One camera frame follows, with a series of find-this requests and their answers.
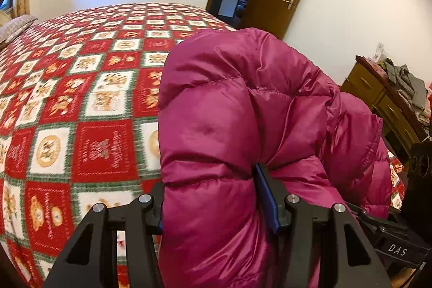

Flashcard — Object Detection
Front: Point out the red checkered printed blanket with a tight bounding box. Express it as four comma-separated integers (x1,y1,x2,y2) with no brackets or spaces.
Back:
0,2,406,288

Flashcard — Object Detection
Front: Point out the small patterned box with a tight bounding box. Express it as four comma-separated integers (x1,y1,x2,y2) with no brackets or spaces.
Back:
368,55,387,76

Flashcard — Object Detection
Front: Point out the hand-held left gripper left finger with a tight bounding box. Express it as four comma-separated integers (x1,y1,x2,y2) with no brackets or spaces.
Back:
42,182,164,288

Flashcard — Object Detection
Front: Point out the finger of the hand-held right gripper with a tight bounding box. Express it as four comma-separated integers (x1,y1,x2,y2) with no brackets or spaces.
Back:
344,202,409,235

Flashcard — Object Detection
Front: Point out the pile of clothes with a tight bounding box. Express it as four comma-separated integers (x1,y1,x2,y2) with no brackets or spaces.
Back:
381,57,432,137

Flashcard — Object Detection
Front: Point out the magenta puffer jacket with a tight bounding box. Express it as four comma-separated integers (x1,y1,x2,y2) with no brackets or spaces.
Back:
157,28,394,288

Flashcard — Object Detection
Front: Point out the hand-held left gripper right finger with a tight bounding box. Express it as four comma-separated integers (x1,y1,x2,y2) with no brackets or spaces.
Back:
255,162,392,288

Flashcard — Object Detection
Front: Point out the wooden dresser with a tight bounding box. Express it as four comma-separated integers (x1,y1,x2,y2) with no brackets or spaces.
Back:
340,55,432,160

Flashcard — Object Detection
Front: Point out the grey checked pillow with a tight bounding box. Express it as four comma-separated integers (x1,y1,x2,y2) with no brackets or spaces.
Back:
0,15,38,44

